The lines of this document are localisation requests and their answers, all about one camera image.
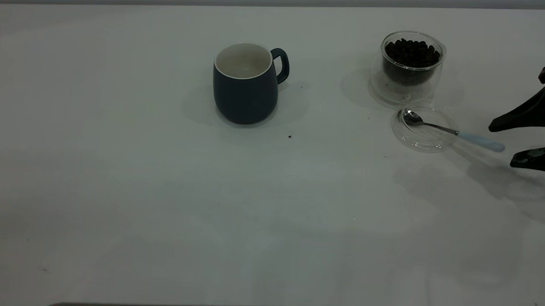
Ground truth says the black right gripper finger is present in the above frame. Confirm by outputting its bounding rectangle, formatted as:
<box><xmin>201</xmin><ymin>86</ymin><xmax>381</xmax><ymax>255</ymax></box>
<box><xmin>510</xmin><ymin>141</ymin><xmax>545</xmax><ymax>176</ymax></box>
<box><xmin>488</xmin><ymin>59</ymin><xmax>545</xmax><ymax>134</ymax></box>

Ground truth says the metal spoon pale blue handle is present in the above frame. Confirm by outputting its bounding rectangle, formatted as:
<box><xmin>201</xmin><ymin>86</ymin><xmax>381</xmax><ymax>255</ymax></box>
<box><xmin>400</xmin><ymin>108</ymin><xmax>506</xmax><ymax>153</ymax></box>

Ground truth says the dark grey ceramic mug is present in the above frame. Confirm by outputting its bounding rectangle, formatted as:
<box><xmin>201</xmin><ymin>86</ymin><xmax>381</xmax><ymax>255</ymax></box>
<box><xmin>211</xmin><ymin>42</ymin><xmax>291</xmax><ymax>126</ymax></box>

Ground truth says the clear round glass lid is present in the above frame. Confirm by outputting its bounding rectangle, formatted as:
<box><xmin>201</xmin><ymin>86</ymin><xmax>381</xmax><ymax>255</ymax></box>
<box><xmin>391</xmin><ymin>103</ymin><xmax>459</xmax><ymax>154</ymax></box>

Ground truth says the roasted coffee beans heap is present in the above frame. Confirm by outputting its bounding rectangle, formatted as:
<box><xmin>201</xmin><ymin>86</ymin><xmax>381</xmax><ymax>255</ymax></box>
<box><xmin>383</xmin><ymin>38</ymin><xmax>441</xmax><ymax>87</ymax></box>

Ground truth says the clear double-wall glass jar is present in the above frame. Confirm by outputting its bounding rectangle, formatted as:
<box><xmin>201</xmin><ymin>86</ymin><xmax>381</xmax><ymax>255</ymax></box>
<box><xmin>370</xmin><ymin>30</ymin><xmax>448</xmax><ymax>106</ymax></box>

